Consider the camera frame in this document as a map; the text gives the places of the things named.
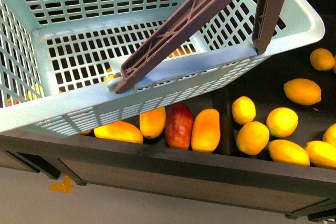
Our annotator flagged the brown basket handle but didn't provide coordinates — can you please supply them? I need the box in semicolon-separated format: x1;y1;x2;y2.
114;0;285;94

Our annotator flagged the light blue plastic basket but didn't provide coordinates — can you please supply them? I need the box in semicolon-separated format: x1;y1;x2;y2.
1;0;325;137

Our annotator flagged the red mango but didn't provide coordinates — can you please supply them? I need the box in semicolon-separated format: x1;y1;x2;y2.
165;102;194;150

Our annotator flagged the orange yellow mango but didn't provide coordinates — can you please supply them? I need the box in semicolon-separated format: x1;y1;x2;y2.
140;107;166;139

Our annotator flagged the orange mango right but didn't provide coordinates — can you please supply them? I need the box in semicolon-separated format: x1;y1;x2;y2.
191;109;221;153

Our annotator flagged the yellow mango lying flat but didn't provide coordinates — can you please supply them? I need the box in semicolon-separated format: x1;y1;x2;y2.
93;121;143;144

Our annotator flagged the orange yellow lemon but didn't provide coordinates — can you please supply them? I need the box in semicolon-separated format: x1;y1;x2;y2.
283;78;322;105
310;48;335;71

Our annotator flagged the dark wooden display stand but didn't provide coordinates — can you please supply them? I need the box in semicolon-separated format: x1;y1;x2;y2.
1;0;335;221

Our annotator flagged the orange floor tape marker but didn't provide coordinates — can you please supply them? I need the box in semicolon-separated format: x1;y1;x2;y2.
49;176;74;194

